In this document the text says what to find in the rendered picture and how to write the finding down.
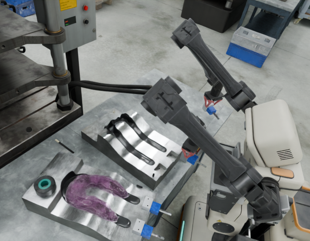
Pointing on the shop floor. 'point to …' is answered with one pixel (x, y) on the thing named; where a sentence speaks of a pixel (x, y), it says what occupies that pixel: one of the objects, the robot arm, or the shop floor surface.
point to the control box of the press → (73, 34)
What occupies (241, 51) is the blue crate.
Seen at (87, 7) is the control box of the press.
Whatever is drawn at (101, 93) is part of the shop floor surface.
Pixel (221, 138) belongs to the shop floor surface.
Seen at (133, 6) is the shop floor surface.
